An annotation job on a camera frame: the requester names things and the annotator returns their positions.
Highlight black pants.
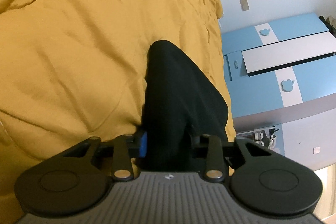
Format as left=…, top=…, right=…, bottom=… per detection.
left=137, top=40, right=228, bottom=172

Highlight shelf with colourful items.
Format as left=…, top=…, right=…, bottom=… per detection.
left=236, top=124, right=285, bottom=156

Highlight blue wardrobe with white stripe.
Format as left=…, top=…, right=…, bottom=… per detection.
left=222, top=13, right=335, bottom=118

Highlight white open wardrobe door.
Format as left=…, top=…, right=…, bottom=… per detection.
left=242, top=32, right=335, bottom=76

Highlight mustard yellow bed cover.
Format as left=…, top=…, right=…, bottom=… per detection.
left=1, top=0, right=231, bottom=223

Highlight grey wall switch plate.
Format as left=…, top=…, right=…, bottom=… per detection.
left=240, top=0, right=249, bottom=11

